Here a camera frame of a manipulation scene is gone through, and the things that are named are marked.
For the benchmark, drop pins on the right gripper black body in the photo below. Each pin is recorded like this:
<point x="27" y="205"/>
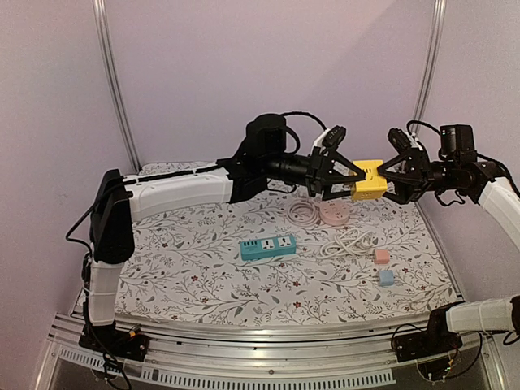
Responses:
<point x="419" y="175"/>

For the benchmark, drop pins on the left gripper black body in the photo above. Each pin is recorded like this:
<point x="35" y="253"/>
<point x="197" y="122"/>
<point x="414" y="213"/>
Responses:
<point x="315" y="172"/>

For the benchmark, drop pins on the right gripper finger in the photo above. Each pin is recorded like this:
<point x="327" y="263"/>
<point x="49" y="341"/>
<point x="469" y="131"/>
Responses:
<point x="388" y="169"/>
<point x="402" y="193"/>

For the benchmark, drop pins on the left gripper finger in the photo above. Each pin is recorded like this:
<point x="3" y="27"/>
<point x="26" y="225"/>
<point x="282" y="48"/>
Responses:
<point x="337" y="191"/>
<point x="343" y="170"/>

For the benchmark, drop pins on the yellow cube socket adapter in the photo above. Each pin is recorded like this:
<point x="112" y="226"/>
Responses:
<point x="373" y="186"/>

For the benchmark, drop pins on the teal power strip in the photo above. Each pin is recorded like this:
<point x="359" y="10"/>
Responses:
<point x="257" y="249"/>

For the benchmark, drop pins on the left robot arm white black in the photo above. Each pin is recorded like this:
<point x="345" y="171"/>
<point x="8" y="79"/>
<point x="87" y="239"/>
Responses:
<point x="261" y="156"/>

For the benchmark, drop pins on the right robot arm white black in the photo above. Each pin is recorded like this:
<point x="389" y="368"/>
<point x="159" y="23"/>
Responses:
<point x="486" y="181"/>

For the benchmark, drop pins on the pink round power strip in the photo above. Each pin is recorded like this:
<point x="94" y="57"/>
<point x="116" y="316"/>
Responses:
<point x="334" y="212"/>

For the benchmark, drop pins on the pink charger cube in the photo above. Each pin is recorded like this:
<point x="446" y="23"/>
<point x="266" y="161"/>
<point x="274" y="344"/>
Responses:
<point x="380" y="256"/>

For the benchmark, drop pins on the blue charger cube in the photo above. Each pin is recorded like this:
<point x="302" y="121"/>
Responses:
<point x="385" y="278"/>

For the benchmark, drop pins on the floral table mat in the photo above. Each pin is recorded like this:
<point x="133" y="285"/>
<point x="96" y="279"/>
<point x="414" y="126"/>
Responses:
<point x="187" y="265"/>

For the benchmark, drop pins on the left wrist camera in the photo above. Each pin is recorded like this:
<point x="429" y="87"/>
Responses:
<point x="329" y="139"/>

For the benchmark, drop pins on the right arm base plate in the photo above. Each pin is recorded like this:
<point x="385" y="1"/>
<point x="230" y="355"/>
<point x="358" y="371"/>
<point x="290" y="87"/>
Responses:
<point x="423" y="344"/>

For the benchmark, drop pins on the right aluminium corner post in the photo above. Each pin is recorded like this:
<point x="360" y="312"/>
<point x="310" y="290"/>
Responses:
<point x="432" y="55"/>

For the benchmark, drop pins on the aluminium corner post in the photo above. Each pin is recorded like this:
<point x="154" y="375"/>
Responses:
<point x="108" y="58"/>
<point x="432" y="55"/>

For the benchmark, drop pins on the aluminium front rail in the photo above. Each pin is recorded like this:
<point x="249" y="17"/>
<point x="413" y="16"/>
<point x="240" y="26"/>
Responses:
<point x="198" y="356"/>

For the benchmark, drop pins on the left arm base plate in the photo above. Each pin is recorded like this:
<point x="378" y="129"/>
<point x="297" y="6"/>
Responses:
<point x="130" y="344"/>

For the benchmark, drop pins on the left aluminium corner post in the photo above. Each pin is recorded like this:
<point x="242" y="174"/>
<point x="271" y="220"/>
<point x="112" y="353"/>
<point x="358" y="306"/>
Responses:
<point x="108" y="58"/>

